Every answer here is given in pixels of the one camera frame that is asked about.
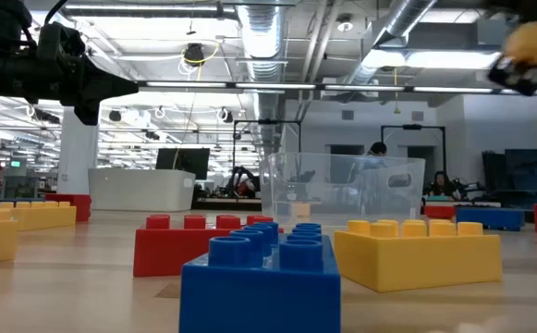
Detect clear plastic bin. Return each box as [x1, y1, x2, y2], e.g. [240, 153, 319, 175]
[258, 152, 427, 228]

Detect silver ventilation duct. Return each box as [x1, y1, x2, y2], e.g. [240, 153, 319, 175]
[236, 3, 288, 154]
[341, 0, 438, 92]

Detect red and black machine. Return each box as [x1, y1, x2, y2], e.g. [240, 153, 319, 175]
[225, 165, 261, 199]

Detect black computer monitor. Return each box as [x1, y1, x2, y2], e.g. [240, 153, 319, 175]
[155, 147, 211, 181]

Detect black metal gantry frame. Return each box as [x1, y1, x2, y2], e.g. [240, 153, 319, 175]
[232, 118, 303, 186]
[380, 124, 447, 186]

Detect white building pillar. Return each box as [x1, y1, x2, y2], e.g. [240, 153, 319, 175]
[56, 105, 100, 199]

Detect ceiling strip light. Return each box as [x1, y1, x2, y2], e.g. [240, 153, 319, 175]
[412, 85, 494, 94]
[234, 82, 317, 91]
[323, 84, 407, 93]
[145, 80, 228, 89]

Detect yellow hanging cable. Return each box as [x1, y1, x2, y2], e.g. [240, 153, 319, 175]
[171, 43, 221, 170]

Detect white plastic bin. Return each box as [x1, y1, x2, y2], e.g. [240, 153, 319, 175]
[87, 167, 197, 213]

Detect black ceiling-hung camera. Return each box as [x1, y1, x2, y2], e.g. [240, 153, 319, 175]
[183, 43, 206, 67]

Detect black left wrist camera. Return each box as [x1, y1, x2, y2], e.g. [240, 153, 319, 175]
[36, 21, 87, 60]

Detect dark blue equipment rack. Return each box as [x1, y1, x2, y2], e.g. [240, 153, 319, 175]
[482, 147, 537, 208]

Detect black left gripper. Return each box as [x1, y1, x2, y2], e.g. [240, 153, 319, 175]
[31, 43, 140, 126]

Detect person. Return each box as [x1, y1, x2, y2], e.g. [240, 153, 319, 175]
[364, 142, 388, 158]
[427, 170, 457, 198]

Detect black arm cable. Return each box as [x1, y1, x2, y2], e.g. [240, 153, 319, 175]
[43, 0, 69, 25]

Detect blue toy building block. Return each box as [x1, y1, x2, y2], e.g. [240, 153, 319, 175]
[178, 221, 342, 333]
[455, 206, 526, 232]

